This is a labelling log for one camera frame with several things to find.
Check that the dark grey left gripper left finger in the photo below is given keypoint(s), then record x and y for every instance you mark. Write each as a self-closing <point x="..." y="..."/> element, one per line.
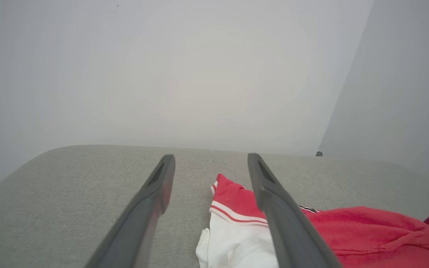
<point x="140" y="223"/>

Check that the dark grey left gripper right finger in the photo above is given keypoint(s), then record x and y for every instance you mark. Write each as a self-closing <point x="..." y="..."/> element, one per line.
<point x="285" y="227"/>

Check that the red and white garment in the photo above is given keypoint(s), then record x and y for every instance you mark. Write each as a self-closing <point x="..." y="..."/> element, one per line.
<point x="367" y="230"/>

